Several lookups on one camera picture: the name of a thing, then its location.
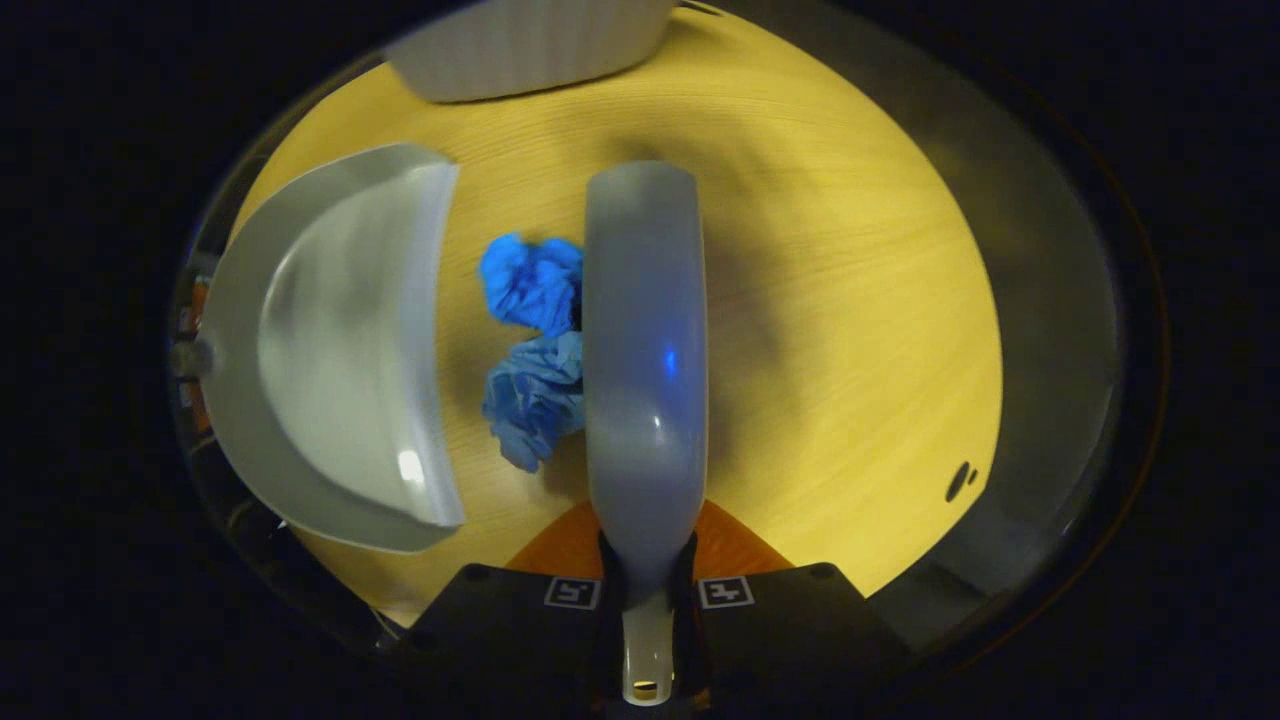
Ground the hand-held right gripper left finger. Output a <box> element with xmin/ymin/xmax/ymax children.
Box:
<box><xmin>385</xmin><ymin>500</ymin><xmax>613</xmax><ymax>713</ymax></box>

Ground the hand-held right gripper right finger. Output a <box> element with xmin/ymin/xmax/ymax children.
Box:
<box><xmin>683</xmin><ymin>500</ymin><xmax>916</xmax><ymax>713</ymax></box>

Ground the small grey dustpan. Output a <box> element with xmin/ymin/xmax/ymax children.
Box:
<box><xmin>175</xmin><ymin>142</ymin><xmax>467</xmax><ymax>555</ymax></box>

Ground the light blue paper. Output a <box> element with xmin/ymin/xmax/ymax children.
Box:
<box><xmin>481</xmin><ymin>331</ymin><xmax>587</xmax><ymax>474</ymax></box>

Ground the small grey broom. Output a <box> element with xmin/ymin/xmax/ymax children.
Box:
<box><xmin>582</xmin><ymin>160</ymin><xmax>710</xmax><ymax>707</ymax></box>

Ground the dark blue paper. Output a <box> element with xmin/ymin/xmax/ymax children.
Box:
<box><xmin>478</xmin><ymin>232</ymin><xmax>585</xmax><ymax>338</ymax></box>

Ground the white ribbed garbage bin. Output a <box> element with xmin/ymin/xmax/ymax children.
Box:
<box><xmin>384</xmin><ymin>0</ymin><xmax>683</xmax><ymax>104</ymax></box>

